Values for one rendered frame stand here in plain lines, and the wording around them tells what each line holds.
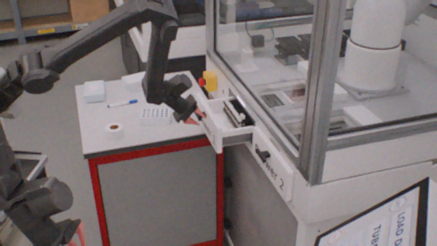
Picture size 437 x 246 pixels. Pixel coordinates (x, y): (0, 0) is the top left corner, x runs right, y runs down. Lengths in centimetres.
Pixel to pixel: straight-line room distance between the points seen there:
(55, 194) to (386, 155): 93
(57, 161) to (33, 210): 229
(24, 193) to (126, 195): 111
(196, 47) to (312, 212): 135
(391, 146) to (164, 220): 112
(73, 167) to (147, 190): 119
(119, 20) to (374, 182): 86
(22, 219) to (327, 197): 83
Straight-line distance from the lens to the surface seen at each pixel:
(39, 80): 131
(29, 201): 95
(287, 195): 145
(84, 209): 278
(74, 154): 327
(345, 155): 134
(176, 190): 205
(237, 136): 167
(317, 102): 121
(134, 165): 193
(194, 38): 249
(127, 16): 120
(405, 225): 93
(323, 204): 141
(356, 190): 145
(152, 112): 200
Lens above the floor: 176
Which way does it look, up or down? 30 degrees down
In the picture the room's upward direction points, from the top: straight up
